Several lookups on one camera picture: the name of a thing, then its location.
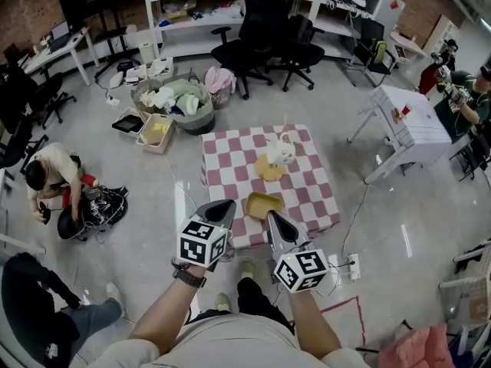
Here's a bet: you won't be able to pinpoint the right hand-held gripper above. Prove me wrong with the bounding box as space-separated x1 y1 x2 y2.
266 209 331 294

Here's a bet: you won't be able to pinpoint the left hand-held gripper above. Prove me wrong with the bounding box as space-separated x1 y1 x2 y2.
176 199 238 271

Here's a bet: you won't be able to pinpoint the tan rectangular plastic tray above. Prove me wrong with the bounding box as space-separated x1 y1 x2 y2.
244 192 285 221

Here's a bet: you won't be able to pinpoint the person's right forearm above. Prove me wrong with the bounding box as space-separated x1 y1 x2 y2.
287 289 342 362

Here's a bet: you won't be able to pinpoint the person's left forearm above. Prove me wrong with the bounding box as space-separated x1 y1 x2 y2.
128 262 208 356

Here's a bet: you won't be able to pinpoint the black wristwatch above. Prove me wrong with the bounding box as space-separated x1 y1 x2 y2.
171 258 208 289

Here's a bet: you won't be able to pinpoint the person's black trousers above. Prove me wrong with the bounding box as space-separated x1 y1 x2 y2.
183 277 296 335

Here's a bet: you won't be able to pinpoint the table with pink checked cloth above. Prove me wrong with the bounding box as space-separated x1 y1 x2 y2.
200 123 341 251

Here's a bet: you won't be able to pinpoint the person's white t-shirt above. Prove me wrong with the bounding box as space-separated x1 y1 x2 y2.
87 312 371 368

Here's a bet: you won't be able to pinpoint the beige plastic bin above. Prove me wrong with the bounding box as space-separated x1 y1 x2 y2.
137 112 176 155

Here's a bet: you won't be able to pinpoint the round grey laundry basket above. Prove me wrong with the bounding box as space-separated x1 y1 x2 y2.
163 77 216 136

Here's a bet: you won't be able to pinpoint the pink cloth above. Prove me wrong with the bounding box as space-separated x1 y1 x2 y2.
377 326 456 368

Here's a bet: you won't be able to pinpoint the black tray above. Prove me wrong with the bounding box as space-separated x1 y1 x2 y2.
111 113 145 134

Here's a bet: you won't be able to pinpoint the grey mesh basket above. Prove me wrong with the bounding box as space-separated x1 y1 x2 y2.
130 78 166 117

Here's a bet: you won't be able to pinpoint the white rack with beige cloth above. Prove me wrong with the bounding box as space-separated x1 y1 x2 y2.
439 239 491 326

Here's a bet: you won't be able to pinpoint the white low table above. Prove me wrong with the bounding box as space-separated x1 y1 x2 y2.
0 169 47 256

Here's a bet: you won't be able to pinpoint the small white grid-cloth table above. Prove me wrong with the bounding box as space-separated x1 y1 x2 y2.
347 84 453 186

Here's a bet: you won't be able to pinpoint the white trash bin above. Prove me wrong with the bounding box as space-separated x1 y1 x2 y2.
137 41 157 65

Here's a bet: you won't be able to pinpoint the white shelf unit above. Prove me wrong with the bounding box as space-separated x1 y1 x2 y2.
142 0 255 59
308 0 394 61

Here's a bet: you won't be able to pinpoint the low-backed black office chair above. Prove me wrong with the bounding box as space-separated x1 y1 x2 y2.
268 13 326 92

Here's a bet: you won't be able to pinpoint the tall black office chair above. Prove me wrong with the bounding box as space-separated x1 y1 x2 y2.
210 0 291 100

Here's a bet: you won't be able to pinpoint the green backpack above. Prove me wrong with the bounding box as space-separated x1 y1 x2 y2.
370 38 388 65

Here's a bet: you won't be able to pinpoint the white desk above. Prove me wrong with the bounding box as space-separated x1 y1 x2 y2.
21 27 101 87

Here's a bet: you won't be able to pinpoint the laptop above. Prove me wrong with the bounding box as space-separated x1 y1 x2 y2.
48 21 72 52

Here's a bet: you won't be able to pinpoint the white cubby shelf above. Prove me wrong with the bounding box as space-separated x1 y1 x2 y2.
423 13 461 57

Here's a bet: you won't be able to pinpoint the long white power cable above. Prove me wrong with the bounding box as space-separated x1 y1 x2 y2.
342 184 369 256
166 154 201 203

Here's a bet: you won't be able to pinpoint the black backpack with cables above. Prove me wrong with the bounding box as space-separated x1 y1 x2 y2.
57 185 130 242

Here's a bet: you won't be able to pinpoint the black metal-frame chair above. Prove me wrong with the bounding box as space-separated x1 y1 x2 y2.
344 17 397 88

